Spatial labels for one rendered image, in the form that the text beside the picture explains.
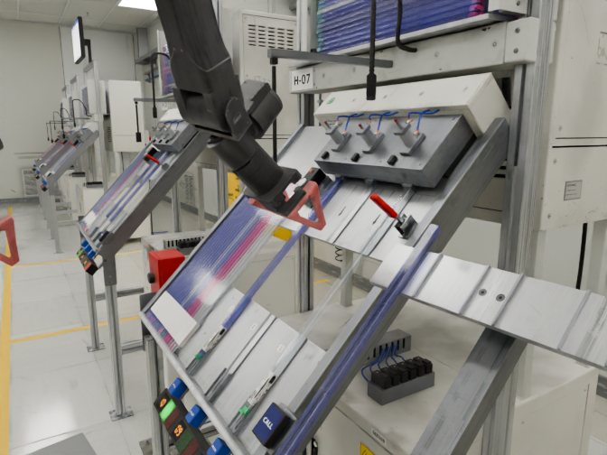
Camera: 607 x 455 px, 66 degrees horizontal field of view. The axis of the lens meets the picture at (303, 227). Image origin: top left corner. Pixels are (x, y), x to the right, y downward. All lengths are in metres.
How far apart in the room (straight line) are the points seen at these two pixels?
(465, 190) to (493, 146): 0.10
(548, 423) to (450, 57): 0.86
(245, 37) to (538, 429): 1.81
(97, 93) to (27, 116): 4.18
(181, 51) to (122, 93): 4.76
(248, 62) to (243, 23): 0.16
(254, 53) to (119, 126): 3.26
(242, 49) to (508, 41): 1.48
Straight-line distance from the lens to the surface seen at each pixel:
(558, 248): 2.58
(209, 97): 0.60
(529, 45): 0.90
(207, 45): 0.59
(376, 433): 1.03
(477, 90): 0.89
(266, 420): 0.72
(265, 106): 0.70
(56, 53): 9.47
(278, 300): 2.40
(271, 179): 0.69
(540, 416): 1.27
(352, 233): 0.91
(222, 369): 0.93
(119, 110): 5.33
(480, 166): 0.87
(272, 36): 2.28
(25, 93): 9.37
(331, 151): 1.06
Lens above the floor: 1.20
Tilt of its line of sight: 11 degrees down
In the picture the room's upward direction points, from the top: straight up
